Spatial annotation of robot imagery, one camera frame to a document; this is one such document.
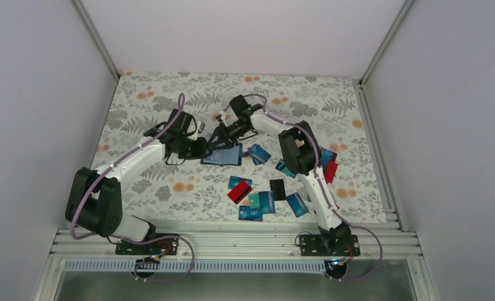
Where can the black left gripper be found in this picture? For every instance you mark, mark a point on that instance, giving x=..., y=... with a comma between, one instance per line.
x=200, y=152

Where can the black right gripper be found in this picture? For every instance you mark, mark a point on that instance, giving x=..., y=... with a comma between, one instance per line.
x=225, y=136

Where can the blue denim card holder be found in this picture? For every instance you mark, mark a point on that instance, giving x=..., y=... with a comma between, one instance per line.
x=224, y=157

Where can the blue logo card front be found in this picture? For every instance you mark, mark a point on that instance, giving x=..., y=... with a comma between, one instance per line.
x=246, y=213

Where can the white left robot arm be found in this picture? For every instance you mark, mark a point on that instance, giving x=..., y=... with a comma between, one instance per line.
x=95, y=201

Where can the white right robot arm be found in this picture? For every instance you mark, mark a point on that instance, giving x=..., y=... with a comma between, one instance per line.
x=299, y=149

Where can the blue card with silver stripe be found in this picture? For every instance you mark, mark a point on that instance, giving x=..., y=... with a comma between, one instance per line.
x=258, y=154

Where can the blue card with logo centre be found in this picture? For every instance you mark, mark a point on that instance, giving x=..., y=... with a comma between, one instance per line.
x=234, y=181

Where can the red card centre pile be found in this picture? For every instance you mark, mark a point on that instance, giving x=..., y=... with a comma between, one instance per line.
x=237, y=194

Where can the blue card under teal card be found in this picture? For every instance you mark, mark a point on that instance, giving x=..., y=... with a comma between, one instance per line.
x=282, y=167

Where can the teal card in pile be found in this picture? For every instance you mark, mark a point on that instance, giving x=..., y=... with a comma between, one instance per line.
x=254, y=202

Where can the black card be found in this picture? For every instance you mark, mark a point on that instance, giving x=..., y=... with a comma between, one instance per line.
x=278, y=189

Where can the blue striped card pile centre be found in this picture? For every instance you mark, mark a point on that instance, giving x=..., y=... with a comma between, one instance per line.
x=266, y=202

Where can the blue card right of pile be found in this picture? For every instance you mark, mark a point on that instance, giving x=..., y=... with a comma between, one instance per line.
x=297, y=204

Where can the blue card far right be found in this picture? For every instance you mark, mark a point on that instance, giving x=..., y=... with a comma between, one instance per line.
x=327, y=156

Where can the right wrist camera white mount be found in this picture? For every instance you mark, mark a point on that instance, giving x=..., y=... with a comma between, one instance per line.
x=221, y=118

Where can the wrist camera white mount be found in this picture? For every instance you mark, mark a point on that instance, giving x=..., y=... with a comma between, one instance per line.
x=221, y=118
x=200, y=126

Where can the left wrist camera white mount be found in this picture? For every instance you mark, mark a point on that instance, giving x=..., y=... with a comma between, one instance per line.
x=200, y=126

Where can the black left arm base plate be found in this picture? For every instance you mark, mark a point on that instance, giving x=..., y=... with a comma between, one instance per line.
x=166, y=246

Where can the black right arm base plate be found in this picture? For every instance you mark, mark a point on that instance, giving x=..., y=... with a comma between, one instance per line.
x=314, y=245

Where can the aluminium rail frame front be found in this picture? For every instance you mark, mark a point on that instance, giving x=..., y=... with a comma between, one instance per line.
x=250, y=240

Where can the grey slotted cable duct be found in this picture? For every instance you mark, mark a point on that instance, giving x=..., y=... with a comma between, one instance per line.
x=200, y=266

